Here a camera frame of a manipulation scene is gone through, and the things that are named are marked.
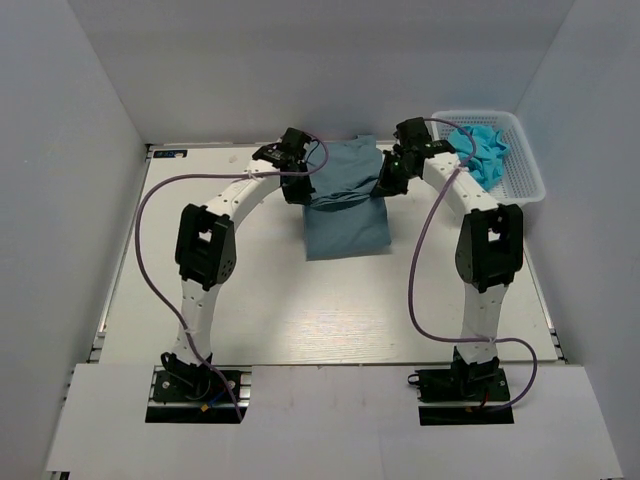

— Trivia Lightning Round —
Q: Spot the grey-blue t shirt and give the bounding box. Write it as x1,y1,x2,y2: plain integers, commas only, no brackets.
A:
303,135,391,261

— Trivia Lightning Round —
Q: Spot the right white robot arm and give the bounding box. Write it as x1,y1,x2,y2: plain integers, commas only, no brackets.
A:
371,117,524,399

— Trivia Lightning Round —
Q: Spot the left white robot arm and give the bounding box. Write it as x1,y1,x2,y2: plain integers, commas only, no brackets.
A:
171,128,315,399

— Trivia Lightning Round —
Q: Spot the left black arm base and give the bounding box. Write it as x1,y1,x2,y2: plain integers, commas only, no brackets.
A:
145,352,251,425

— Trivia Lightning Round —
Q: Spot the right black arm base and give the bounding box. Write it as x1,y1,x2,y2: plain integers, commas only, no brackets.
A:
407,356,514,427

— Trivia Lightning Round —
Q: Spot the bright blue t shirt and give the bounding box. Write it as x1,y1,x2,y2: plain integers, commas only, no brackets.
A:
447,125,511,190

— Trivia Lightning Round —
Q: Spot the white plastic basket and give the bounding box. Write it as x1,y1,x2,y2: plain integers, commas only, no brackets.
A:
431,110,546,206

